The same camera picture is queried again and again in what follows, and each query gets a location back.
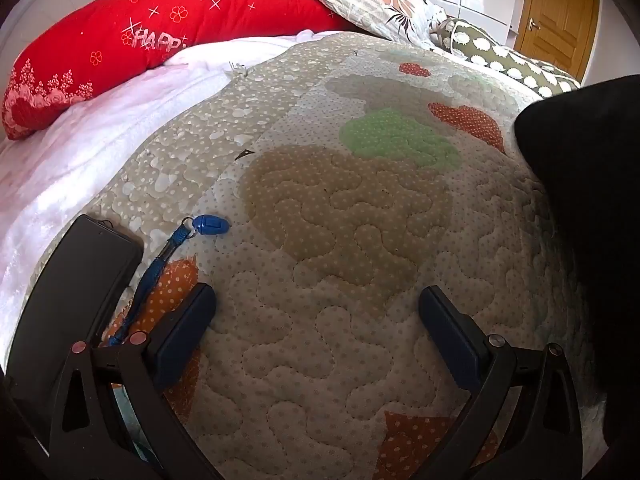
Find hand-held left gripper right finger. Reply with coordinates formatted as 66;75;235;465
414;285;586;480

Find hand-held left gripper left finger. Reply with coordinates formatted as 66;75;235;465
49;282;233;480

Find black pants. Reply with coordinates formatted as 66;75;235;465
515;75;640;461

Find black phone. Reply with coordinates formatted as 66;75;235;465
5;214;146;441

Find heart-patterned quilted bedspread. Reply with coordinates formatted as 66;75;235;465
20;31;608;480

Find white fleece blanket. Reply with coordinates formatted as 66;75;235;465
0;30;321;361

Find green bolster with white dots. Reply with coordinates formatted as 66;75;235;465
435;17;583;100

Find red printed pillow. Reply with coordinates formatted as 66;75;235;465
1;0;356;141

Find wooden door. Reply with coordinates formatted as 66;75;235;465
512;0;601;83

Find blue clicker with lanyard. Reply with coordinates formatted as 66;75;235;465
107;214;231;348

